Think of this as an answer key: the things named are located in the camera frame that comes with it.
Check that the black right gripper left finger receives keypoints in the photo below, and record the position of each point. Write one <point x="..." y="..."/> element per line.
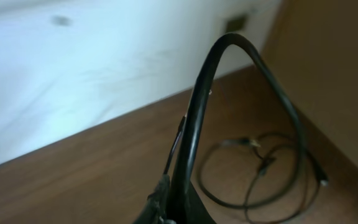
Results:
<point x="154" y="211"/>

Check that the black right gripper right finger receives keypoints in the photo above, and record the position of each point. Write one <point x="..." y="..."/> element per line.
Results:
<point x="196" y="212"/>

